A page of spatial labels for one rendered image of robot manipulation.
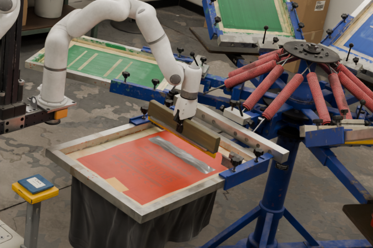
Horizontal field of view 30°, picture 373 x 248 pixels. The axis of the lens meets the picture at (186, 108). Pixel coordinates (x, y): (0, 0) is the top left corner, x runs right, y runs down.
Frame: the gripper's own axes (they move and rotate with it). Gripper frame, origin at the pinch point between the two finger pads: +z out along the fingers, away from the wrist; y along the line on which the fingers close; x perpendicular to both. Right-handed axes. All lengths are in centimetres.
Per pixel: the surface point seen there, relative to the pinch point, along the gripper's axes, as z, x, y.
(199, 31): 14, -114, -142
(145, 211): 11, 28, 48
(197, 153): 13.9, 4.3, -9.3
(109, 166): 14.3, -7.8, 33.4
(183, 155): 13.2, 2.8, -1.1
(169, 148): 13.5, -5.5, -0.6
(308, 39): 72, -170, -388
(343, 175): 17, 51, -63
